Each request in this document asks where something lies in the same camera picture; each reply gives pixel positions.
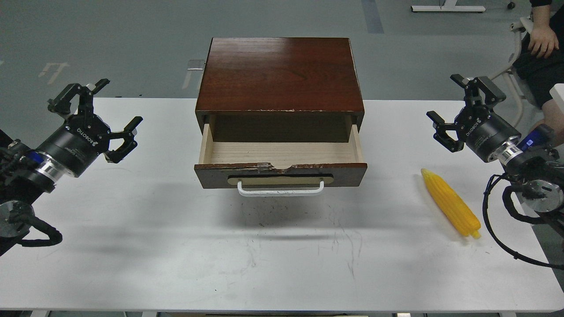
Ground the white stand base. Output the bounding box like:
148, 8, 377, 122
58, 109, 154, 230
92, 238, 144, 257
410, 0, 486, 13

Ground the yellow toy corn cob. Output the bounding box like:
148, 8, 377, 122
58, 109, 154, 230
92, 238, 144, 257
420, 168, 481, 239

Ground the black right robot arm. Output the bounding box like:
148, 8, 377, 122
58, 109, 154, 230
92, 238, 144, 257
427, 74, 563, 236

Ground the white chair frame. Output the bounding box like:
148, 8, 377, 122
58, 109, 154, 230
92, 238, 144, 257
489, 17, 539, 128

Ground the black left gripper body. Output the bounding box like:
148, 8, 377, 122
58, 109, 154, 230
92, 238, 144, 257
36, 115, 110, 178

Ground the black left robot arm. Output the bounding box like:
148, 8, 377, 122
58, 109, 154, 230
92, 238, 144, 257
0, 78, 143, 254

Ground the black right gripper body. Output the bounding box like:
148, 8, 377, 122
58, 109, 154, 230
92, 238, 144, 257
456, 106, 521, 162

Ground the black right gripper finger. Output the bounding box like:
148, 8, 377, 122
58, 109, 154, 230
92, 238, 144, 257
450, 74, 506, 110
426, 111, 464, 153

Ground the wooden drawer with white handle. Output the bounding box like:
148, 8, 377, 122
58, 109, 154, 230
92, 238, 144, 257
194, 124, 368, 190

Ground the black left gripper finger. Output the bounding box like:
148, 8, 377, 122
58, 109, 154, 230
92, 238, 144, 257
48, 79, 110, 117
105, 116, 143, 164

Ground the dark wooden cabinet box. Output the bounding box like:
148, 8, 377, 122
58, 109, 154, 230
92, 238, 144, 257
195, 37, 365, 129

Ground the seated person in black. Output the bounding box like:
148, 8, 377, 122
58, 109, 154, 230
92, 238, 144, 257
513, 0, 564, 146

